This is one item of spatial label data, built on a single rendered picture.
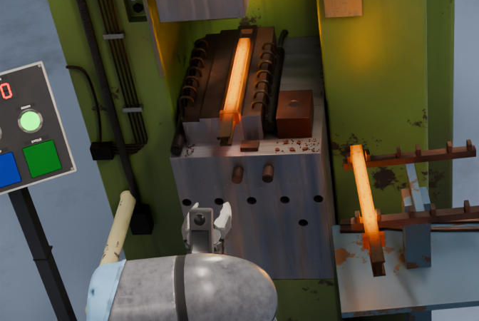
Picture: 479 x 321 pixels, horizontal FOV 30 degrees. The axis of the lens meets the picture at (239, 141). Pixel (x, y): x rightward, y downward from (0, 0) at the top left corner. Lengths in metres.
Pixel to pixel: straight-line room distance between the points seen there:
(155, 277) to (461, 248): 1.20
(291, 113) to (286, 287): 0.55
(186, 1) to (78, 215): 1.71
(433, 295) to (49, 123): 1.00
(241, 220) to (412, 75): 0.58
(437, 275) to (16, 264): 1.78
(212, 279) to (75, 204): 2.45
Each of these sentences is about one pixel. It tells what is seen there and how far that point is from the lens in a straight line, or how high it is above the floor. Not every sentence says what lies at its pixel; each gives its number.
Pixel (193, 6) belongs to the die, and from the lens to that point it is 2.05.
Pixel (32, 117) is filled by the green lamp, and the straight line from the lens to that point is 2.20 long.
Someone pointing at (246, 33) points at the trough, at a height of 0.99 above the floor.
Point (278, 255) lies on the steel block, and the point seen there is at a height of 0.57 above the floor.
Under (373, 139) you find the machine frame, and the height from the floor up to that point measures 0.79.
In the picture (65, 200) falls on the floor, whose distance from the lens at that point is 3.69.
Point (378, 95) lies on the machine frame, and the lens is 2.33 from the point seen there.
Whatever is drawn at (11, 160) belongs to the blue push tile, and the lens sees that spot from 2.21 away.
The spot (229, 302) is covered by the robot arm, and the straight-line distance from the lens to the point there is 1.24.
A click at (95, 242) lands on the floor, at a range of 3.46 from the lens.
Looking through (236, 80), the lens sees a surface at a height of 1.01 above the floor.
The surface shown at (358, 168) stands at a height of 0.93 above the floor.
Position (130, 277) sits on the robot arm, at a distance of 1.25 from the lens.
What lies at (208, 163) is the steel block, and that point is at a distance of 2.24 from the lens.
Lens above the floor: 2.29
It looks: 37 degrees down
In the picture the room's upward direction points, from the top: 10 degrees counter-clockwise
